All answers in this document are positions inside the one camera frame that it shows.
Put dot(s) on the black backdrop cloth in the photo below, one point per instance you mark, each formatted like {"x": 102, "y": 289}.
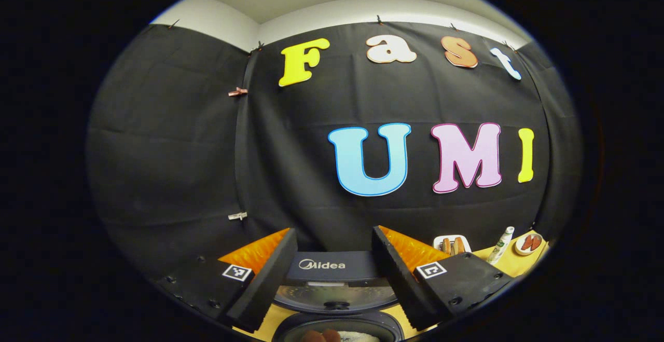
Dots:
{"x": 181, "y": 150}

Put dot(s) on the red meat piece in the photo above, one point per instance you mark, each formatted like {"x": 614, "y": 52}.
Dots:
{"x": 526, "y": 242}
{"x": 536, "y": 242}

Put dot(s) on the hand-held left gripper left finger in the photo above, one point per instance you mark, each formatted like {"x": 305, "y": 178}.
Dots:
{"x": 267, "y": 285}

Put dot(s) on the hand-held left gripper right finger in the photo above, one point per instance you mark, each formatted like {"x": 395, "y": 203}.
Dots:
{"x": 397, "y": 279}

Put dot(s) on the white milk bottle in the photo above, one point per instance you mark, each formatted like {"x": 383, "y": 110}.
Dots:
{"x": 500, "y": 246}

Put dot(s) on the black rice cooker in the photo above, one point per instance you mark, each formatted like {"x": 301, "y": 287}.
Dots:
{"x": 337, "y": 279}

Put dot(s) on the white round plate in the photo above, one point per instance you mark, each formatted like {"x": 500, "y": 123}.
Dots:
{"x": 519, "y": 251}

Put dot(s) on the silver cloth clip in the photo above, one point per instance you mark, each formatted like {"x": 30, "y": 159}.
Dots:
{"x": 237, "y": 216}

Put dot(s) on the toast bread slice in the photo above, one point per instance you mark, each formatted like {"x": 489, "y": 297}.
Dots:
{"x": 445, "y": 246}
{"x": 459, "y": 245}

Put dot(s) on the copper cloth clip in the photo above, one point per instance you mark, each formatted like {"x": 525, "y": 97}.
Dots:
{"x": 238, "y": 92}

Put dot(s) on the white toaster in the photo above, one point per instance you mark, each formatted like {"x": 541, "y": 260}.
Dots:
{"x": 437, "y": 243}

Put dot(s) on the uncooked white rice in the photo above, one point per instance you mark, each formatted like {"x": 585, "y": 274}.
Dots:
{"x": 360, "y": 337}

